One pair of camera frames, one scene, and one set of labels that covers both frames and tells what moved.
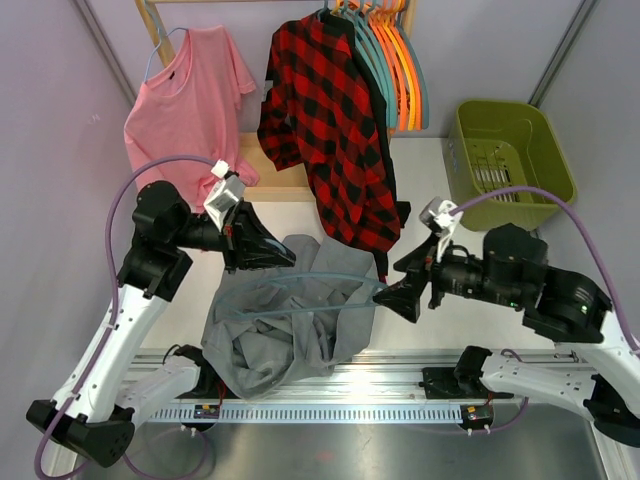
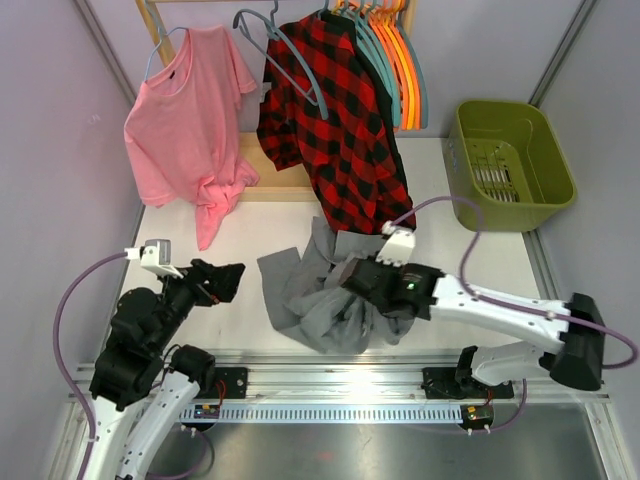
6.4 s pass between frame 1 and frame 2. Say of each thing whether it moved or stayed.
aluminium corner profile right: stayed
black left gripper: moved
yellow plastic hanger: stayed
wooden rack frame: stayed
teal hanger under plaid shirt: stayed
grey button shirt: moved
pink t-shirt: stayed
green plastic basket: stayed
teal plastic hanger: moved
